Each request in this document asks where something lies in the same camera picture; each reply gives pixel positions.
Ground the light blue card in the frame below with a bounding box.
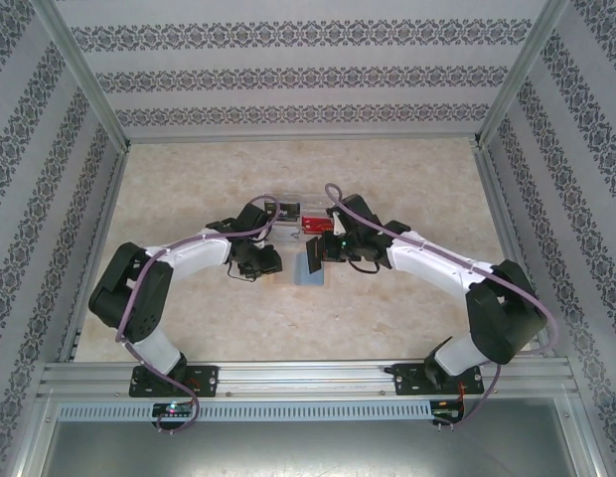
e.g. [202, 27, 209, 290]
[294, 251, 327, 286]

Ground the red card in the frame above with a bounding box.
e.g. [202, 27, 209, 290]
[301, 213, 335, 236]

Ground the black VIP card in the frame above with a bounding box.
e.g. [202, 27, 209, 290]
[276, 201, 303, 224]

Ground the clear acrylic card stand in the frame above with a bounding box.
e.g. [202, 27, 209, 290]
[261, 190, 342, 248]

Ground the controller board with LED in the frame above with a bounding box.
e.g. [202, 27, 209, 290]
[433, 399, 466, 426]
[152, 401, 196, 419]

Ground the grey sheet metal panel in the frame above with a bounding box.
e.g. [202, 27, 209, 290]
[39, 419, 600, 477]

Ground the thin black left gripper wire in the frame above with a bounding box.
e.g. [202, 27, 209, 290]
[227, 262, 260, 285]

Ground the thin black gripper wire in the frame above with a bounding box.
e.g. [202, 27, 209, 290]
[227, 262, 260, 285]
[348, 257, 387, 275]

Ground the thin black right gripper wire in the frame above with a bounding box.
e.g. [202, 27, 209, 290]
[348, 257, 387, 275]

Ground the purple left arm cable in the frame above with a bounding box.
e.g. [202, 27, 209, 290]
[113, 195, 282, 438]

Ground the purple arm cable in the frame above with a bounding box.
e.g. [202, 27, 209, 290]
[323, 183, 558, 433]
[113, 195, 282, 438]

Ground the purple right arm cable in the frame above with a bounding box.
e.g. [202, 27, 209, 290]
[323, 183, 558, 433]

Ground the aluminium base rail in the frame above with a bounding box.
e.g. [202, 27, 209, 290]
[37, 361, 573, 399]

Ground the aluminium frame side rail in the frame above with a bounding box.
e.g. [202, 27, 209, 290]
[472, 143, 546, 359]
[57, 146, 130, 363]

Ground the grey slotted cable duct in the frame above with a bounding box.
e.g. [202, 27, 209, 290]
[56, 399, 434, 422]

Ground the aluminium frame post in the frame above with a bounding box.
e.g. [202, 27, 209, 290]
[7, 390, 59, 477]
[554, 392, 610, 477]
[470, 0, 585, 150]
[37, 0, 131, 153]

